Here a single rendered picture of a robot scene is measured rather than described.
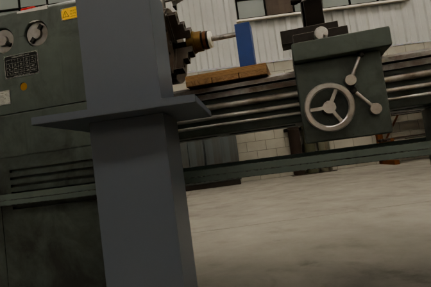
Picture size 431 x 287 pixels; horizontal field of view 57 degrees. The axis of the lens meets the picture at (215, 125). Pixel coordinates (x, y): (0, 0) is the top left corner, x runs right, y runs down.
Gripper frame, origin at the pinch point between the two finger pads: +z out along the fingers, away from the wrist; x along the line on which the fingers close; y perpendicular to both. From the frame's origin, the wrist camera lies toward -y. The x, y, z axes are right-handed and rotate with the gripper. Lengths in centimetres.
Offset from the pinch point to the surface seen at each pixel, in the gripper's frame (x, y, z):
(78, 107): -21, -31, 48
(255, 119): -6, 32, 59
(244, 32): -0.6, 30.7, 21.3
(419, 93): -1, 87, 57
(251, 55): 1.2, 32.1, 30.8
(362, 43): -21, 70, 44
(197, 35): -1.7, 11.7, 18.9
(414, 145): -15, 79, 77
